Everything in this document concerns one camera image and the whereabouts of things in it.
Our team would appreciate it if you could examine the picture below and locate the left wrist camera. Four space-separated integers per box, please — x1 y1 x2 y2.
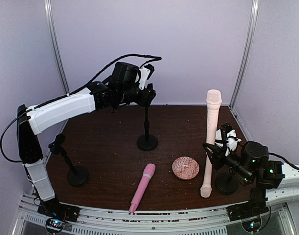
135 64 155 90

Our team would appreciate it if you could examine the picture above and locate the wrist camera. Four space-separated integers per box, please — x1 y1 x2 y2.
135 64 155 90
215 123 241 157

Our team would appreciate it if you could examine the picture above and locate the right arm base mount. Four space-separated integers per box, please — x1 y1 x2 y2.
226 202 271 234

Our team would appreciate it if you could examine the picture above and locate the red patterned bowl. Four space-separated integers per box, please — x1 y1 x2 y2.
172 156 200 181

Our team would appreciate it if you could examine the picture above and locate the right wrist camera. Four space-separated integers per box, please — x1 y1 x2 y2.
215 123 241 157

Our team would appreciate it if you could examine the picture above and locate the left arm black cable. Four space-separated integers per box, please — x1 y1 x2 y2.
0 54 162 162

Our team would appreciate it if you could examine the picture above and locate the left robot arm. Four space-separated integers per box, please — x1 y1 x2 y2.
17 62 156 202

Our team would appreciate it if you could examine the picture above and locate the cream microphone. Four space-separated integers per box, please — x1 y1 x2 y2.
204 89 223 147
200 156 212 198

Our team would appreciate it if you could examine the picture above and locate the black microphone stand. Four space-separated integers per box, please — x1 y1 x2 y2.
137 106 158 151
215 169 239 195
48 134 89 187

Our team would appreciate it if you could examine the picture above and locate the left aluminium frame post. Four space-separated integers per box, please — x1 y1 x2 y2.
44 0 70 94

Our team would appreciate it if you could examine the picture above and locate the aluminium frame post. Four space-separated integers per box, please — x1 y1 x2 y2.
44 0 70 94
229 0 259 109

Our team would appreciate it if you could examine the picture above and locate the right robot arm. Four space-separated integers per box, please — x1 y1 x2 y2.
203 141 299 210

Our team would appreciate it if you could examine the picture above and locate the pink microphone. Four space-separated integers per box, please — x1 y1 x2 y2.
129 163 156 213

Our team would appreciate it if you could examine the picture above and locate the right aluminium frame post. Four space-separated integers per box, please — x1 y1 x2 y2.
229 0 259 109

